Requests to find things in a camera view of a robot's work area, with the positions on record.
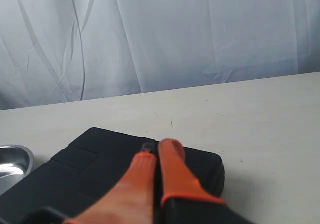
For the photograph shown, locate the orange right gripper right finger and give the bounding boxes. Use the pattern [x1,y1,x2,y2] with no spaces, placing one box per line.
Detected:
[158,138,253,224]

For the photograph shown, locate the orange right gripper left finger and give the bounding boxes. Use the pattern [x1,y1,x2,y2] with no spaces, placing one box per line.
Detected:
[65,151,157,224]

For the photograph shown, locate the black plastic tool case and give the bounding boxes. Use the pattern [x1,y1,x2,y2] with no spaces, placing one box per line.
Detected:
[0,128,225,224]

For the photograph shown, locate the round stainless steel tray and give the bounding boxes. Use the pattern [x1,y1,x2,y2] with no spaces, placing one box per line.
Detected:
[0,145,34,195]

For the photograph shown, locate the white backdrop curtain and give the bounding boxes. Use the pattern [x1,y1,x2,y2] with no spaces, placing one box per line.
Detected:
[0,0,320,109]

